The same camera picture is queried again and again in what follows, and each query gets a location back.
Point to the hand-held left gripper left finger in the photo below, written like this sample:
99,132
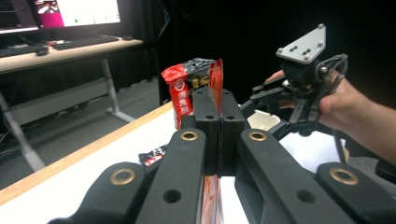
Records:
204,109

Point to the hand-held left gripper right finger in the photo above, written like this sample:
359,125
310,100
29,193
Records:
230,124

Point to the cream divided plastic box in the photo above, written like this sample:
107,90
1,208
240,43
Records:
264,121

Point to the large red black soup packet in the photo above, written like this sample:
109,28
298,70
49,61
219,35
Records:
183,81

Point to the small red black snack packet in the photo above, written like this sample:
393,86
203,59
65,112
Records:
154,155

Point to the white table mat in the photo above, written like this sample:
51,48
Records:
130,146

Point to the black computer mouse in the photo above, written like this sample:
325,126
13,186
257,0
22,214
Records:
126,37
42,51

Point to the black keyboard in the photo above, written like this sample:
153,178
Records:
17,50
85,42

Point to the monitor with white screen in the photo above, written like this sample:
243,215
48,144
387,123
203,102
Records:
90,11

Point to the white-framed desk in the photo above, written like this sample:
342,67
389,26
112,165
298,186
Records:
62,56

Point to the monitor with dark screen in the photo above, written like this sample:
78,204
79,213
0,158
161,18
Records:
15,14

